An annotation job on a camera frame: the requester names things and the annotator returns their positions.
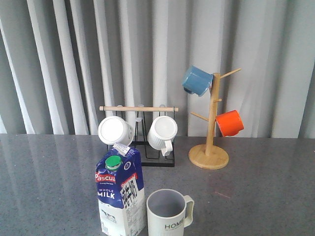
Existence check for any blue white Pascual milk carton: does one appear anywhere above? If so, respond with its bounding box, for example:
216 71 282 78
95 143 146 236

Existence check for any white HOME cup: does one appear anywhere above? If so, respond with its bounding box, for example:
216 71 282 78
146 189 194 236

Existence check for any ribbed white mug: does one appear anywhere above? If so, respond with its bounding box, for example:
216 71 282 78
148 116 178 156

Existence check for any smooth white mug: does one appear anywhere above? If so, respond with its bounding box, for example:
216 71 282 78
98 116 134 146

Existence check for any blue mug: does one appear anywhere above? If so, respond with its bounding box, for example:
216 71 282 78
182 65 214 96

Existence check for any wooden mug tree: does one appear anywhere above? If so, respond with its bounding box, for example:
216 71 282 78
189 68 241 170

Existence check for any orange mug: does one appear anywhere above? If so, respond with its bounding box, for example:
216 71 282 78
216 110 244 137

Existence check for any grey pleated curtain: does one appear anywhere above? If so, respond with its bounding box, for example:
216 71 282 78
0 0 315 138

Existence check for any black wire mug rack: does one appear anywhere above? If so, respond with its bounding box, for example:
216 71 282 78
99 104 179 167

